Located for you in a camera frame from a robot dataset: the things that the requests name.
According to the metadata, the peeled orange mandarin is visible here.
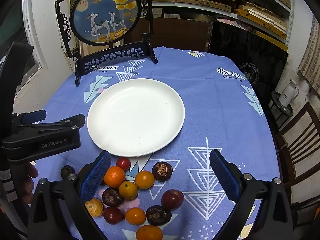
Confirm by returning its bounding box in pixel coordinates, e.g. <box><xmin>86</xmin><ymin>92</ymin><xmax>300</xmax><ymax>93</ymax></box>
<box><xmin>85</xmin><ymin>198</ymin><xmax>104</xmax><ymax>218</ymax></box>

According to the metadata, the dark water chestnut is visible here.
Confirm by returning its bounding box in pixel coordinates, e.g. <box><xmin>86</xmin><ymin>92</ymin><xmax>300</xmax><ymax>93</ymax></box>
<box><xmin>146</xmin><ymin>205</ymin><xmax>172</xmax><ymax>226</ymax></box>
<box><xmin>101</xmin><ymin>187</ymin><xmax>124</xmax><ymax>207</ymax></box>
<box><xmin>152</xmin><ymin>161</ymin><xmax>173</xmax><ymax>181</ymax></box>

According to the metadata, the large orange mandarin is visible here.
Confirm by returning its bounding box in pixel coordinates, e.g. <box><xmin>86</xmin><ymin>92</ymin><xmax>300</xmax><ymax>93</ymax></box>
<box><xmin>103</xmin><ymin>166</ymin><xmax>126</xmax><ymax>188</ymax></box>

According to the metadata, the yellow tomato with stem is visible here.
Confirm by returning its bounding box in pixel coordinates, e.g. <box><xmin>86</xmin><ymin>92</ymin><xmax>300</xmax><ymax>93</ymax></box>
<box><xmin>118</xmin><ymin>181</ymin><xmax>138</xmax><ymax>200</ymax></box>

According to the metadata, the small red tomato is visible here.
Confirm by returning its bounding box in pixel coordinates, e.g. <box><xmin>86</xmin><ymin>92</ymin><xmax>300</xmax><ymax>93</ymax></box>
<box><xmin>116</xmin><ymin>157</ymin><xmax>131</xmax><ymax>171</ymax></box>

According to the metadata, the white round plate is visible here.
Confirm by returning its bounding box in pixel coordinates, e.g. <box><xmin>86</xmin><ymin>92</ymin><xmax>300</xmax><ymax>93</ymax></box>
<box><xmin>87</xmin><ymin>79</ymin><xmax>185</xmax><ymax>157</ymax></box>

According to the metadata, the small orange mandarin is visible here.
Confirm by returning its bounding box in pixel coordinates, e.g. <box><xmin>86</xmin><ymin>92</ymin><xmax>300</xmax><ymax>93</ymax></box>
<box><xmin>125</xmin><ymin>207</ymin><xmax>146</xmax><ymax>225</ymax></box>

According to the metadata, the orange yellow tomato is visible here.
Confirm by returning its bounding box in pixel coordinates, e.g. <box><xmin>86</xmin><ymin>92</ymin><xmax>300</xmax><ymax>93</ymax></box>
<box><xmin>135</xmin><ymin>171</ymin><xmax>155</xmax><ymax>190</ymax></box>

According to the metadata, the orange mandarin bottom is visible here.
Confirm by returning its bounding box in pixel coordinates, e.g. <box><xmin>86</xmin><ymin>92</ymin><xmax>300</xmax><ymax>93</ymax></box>
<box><xmin>136</xmin><ymin>225</ymin><xmax>163</xmax><ymax>240</ymax></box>

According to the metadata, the dark water chestnut front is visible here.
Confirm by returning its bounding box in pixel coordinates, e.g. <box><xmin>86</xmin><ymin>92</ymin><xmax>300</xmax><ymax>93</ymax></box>
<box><xmin>146</xmin><ymin>205</ymin><xmax>172</xmax><ymax>226</ymax></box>

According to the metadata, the person's hand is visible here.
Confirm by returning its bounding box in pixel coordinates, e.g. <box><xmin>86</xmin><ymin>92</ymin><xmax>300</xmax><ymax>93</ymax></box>
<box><xmin>21</xmin><ymin>163</ymin><xmax>39</xmax><ymax>204</ymax></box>

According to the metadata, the blue patterned tablecloth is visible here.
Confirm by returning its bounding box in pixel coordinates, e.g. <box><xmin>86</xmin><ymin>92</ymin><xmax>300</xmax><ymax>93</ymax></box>
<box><xmin>35</xmin><ymin>47</ymin><xmax>279</xmax><ymax>239</ymax></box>

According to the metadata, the wooden chair right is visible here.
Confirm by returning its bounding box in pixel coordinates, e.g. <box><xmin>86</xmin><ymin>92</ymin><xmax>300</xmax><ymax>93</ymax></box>
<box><xmin>274</xmin><ymin>101</ymin><xmax>320</xmax><ymax>188</ymax></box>

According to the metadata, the small round black stool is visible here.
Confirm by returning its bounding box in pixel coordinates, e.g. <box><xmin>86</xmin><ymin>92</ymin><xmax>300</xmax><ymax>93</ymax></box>
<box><xmin>268</xmin><ymin>90</ymin><xmax>295</xmax><ymax>128</ymax></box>

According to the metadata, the white thermos jug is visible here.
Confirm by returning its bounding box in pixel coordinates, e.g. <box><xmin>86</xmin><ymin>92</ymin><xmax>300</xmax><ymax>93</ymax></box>
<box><xmin>279</xmin><ymin>79</ymin><xmax>299</xmax><ymax>107</ymax></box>

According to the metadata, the black framed deer screen ornament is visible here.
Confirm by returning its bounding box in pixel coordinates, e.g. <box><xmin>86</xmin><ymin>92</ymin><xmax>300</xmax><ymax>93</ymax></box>
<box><xmin>55</xmin><ymin>0</ymin><xmax>158</xmax><ymax>86</ymax></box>

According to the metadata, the black panel behind table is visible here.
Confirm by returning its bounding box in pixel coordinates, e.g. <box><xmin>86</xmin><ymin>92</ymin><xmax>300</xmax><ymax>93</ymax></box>
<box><xmin>207</xmin><ymin>20</ymin><xmax>290</xmax><ymax>98</ymax></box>

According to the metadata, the shelf with wooden boards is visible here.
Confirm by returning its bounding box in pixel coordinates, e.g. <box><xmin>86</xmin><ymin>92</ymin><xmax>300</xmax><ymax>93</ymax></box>
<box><xmin>152</xmin><ymin>0</ymin><xmax>294</xmax><ymax>46</ymax></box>

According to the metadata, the window with white frame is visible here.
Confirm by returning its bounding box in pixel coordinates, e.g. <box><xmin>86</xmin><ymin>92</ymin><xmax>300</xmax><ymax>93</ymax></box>
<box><xmin>15</xmin><ymin>0</ymin><xmax>46</xmax><ymax>96</ymax></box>

